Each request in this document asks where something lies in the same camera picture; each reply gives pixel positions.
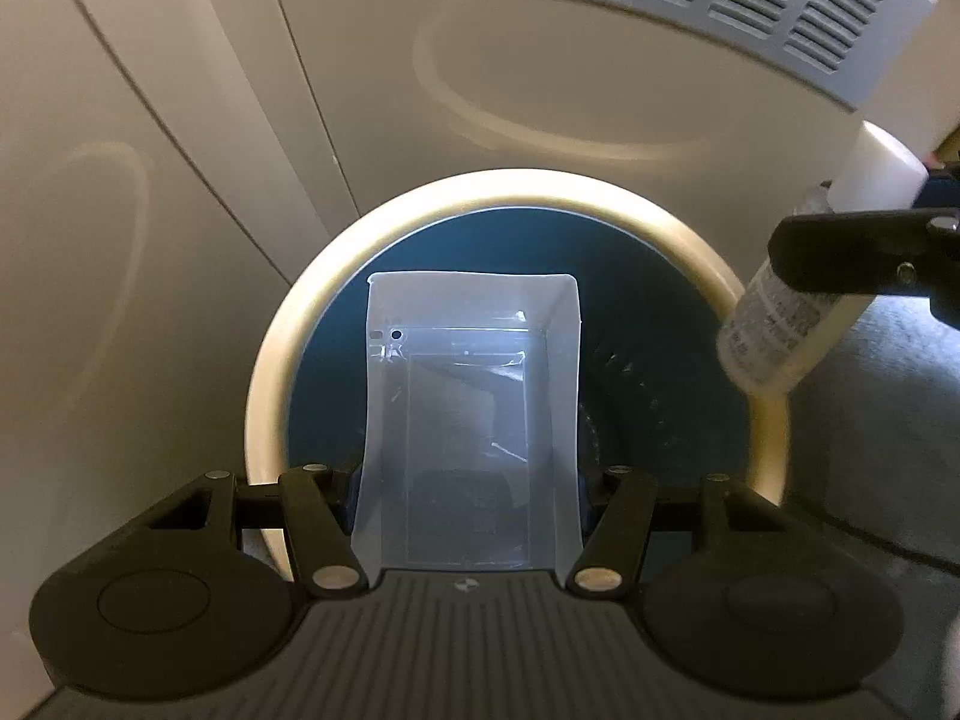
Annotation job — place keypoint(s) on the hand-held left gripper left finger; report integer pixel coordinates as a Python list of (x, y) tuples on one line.
[(324, 510)]

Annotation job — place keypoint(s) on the plain beige cabinet door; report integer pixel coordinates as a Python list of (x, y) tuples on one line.
[(97, 240)]

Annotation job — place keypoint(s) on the white capped plastic bottle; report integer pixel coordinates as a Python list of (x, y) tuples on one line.
[(877, 169)]

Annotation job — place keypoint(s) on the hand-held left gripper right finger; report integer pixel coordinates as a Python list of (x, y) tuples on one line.
[(626, 510)]

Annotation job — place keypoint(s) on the blue bin with cream rim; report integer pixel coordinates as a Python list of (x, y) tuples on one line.
[(660, 315)]

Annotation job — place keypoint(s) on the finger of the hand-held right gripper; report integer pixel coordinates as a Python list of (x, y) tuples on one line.
[(945, 187), (847, 251)]

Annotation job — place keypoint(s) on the beige cabinet door with vent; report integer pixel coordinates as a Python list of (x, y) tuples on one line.
[(600, 105)]

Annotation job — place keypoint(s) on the clear plastic packaging box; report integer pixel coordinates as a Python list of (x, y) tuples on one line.
[(457, 420)]

